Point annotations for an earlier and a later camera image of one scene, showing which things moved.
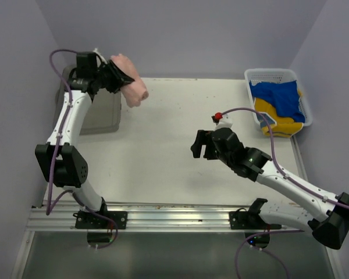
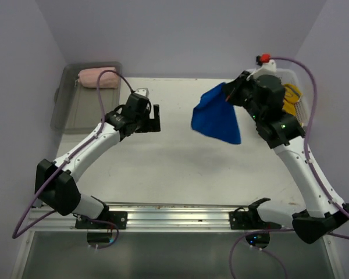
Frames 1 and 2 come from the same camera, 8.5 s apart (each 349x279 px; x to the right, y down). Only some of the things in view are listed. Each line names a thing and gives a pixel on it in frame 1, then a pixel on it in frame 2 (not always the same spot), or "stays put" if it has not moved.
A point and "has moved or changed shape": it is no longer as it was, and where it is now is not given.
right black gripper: x=203 y=138 -> x=232 y=87
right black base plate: x=243 y=219 stays put
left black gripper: x=120 y=78 -> x=152 y=125
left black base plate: x=86 y=220 stays put
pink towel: x=135 y=92 has moved or changed shape
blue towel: x=283 y=96 -> x=213 y=116
